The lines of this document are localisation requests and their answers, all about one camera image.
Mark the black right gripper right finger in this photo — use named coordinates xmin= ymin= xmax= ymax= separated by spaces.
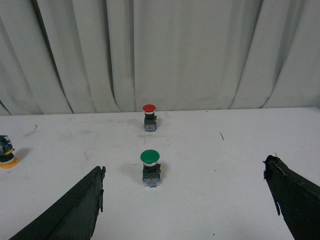
xmin=263 ymin=155 xmax=320 ymax=240

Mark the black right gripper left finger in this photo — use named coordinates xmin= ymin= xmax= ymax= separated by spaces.
xmin=11 ymin=166 xmax=106 ymax=240

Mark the yellow mushroom push button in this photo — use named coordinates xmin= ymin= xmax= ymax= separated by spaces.
xmin=0 ymin=135 xmax=19 ymax=169

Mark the green mushroom push button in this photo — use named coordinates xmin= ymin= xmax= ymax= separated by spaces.
xmin=140 ymin=149 xmax=161 ymax=188

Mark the red mushroom push button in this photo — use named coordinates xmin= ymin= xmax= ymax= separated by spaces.
xmin=142 ymin=104 xmax=157 ymax=132

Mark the white curtain backdrop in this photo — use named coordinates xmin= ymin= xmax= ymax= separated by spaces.
xmin=0 ymin=0 xmax=320 ymax=116

